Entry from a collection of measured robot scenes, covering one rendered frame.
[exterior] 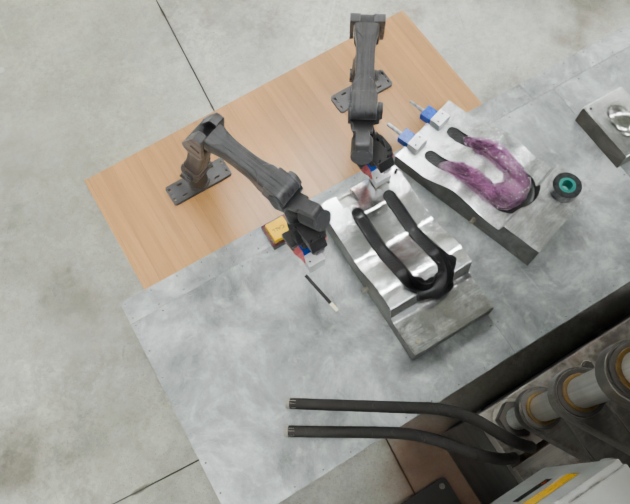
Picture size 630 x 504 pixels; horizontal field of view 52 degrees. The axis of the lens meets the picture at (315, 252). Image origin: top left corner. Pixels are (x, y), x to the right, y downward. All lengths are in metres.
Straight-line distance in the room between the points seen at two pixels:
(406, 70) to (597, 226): 0.77
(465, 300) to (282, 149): 0.73
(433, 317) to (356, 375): 0.26
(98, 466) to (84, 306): 0.65
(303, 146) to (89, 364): 1.31
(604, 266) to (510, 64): 1.52
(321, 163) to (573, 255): 0.79
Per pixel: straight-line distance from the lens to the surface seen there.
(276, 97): 2.14
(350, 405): 1.71
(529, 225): 1.88
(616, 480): 1.18
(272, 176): 1.53
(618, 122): 2.20
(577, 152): 2.16
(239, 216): 1.95
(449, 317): 1.79
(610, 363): 1.13
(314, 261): 1.70
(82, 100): 3.31
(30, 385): 2.86
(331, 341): 1.81
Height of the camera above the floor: 2.57
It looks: 69 degrees down
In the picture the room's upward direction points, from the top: 4 degrees counter-clockwise
